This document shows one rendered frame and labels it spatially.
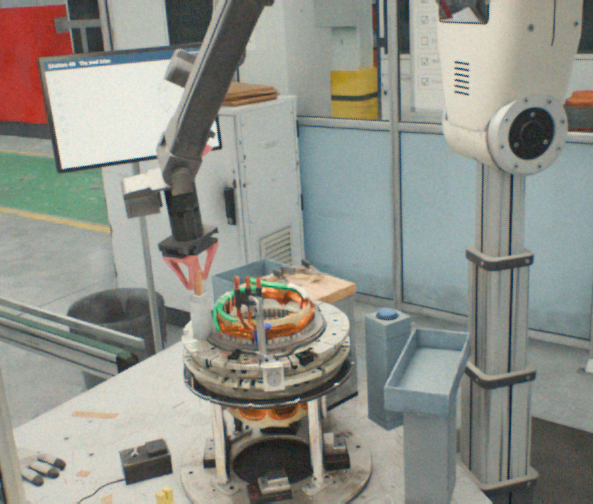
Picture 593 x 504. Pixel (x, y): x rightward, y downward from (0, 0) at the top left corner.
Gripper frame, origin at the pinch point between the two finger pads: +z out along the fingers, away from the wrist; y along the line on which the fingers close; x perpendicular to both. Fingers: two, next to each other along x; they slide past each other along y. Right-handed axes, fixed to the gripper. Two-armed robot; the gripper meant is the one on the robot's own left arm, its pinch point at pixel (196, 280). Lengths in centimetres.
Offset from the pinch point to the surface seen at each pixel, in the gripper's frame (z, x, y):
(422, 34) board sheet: -1, -46, -240
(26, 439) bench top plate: 42, -49, 9
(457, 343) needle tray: 19, 41, -24
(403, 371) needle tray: 19.3, 34.9, -11.6
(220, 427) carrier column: 26.6, 5.3, 6.9
